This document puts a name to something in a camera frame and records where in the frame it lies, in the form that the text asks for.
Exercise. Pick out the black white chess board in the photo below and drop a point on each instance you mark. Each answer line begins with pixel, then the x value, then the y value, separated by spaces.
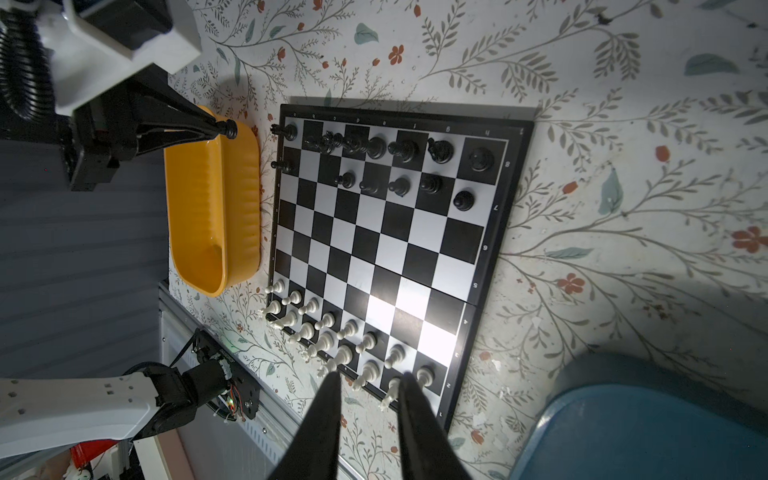
pixel 388 228

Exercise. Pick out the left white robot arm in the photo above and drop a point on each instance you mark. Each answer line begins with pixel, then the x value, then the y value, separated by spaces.
pixel 142 114

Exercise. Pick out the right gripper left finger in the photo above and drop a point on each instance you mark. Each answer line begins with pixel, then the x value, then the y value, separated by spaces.
pixel 314 451

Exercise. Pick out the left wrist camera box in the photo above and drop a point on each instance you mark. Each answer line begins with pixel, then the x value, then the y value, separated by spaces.
pixel 85 61

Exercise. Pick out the aluminium front rail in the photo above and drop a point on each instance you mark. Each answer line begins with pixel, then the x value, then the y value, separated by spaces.
pixel 249 447

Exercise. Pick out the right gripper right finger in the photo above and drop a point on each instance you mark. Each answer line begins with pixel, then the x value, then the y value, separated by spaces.
pixel 424 448

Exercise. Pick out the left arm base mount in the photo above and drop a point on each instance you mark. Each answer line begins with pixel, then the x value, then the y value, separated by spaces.
pixel 222 383

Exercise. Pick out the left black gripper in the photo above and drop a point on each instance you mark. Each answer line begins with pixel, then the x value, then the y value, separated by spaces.
pixel 103 133

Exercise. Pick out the yellow plastic tray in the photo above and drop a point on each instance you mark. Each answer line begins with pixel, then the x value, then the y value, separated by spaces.
pixel 213 196

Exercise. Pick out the teal plastic tray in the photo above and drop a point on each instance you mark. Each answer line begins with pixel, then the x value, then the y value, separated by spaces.
pixel 616 417

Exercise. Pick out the black chess pawn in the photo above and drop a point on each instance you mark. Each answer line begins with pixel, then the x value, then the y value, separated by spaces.
pixel 228 128

